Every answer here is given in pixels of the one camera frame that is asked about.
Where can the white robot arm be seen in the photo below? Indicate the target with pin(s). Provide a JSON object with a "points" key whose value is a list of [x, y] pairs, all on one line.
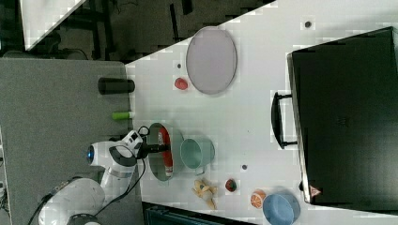
{"points": [[78, 201]]}

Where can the grey floor mat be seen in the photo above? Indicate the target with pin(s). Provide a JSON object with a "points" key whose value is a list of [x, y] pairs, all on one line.
{"points": [[51, 111]]}

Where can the teal metal cup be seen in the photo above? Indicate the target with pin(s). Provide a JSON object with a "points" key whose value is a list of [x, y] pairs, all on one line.
{"points": [[196, 153]]}

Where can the blue bowl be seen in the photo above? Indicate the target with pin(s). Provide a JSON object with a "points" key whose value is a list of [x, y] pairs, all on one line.
{"points": [[281, 208]]}

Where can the green marker pen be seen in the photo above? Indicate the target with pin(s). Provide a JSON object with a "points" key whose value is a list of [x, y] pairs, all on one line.
{"points": [[122, 115]]}

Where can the orange slice toy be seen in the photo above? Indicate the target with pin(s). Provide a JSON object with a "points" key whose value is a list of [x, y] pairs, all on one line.
{"points": [[257, 198]]}

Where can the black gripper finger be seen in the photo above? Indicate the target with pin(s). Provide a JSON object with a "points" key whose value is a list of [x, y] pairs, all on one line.
{"points": [[156, 148]]}

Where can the black toaster oven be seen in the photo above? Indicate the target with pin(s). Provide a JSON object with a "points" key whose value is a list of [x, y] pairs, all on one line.
{"points": [[345, 102]]}

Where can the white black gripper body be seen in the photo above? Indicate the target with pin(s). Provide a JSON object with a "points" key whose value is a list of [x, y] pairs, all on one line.
{"points": [[136, 141]]}

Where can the yellow plush toy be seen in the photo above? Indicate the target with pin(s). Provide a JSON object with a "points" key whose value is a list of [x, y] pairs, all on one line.
{"points": [[205, 192]]}

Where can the dark bin under table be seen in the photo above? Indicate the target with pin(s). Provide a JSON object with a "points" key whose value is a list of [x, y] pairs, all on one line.
{"points": [[156, 214]]}

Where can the round grey plate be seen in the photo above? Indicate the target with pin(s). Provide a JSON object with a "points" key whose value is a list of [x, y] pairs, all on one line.
{"points": [[211, 60]]}

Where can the black cylinder upper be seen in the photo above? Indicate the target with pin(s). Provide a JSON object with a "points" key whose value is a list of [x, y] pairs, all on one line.
{"points": [[110, 86]]}

